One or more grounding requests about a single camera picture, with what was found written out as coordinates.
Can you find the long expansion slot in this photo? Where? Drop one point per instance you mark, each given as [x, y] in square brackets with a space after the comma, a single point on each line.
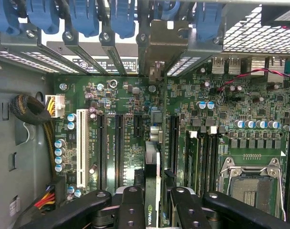
[119, 152]

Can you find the silver USB port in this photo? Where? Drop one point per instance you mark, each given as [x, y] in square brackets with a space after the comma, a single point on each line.
[234, 65]
[218, 65]

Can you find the blue card retention clip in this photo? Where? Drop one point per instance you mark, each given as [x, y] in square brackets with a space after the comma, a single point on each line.
[43, 16]
[123, 19]
[168, 9]
[3, 16]
[83, 19]
[208, 21]

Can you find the white power connector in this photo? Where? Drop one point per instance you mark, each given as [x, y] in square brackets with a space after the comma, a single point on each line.
[56, 106]

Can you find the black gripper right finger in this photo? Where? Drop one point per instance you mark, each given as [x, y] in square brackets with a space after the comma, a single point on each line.
[187, 210]

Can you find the green motherboard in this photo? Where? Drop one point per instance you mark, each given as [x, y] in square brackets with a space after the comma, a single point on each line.
[125, 100]

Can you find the short black expansion slot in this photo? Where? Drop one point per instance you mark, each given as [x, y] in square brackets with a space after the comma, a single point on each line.
[138, 126]

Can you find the green RAM stick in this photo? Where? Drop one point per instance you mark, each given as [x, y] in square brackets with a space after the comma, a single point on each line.
[192, 162]

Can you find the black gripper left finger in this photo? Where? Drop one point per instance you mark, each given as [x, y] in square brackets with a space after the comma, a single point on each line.
[132, 210]

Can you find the white expansion slot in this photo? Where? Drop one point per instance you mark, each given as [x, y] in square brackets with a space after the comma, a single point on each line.
[82, 148]

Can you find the silver port block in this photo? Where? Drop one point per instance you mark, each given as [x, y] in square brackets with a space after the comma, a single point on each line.
[258, 65]
[276, 71]

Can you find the metal locking lever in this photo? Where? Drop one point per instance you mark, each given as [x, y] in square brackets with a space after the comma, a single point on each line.
[282, 190]

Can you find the CPU socket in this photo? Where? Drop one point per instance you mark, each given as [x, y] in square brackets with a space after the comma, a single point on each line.
[250, 190]

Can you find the open grey PC case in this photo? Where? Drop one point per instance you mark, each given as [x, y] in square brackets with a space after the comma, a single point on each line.
[6, 143]

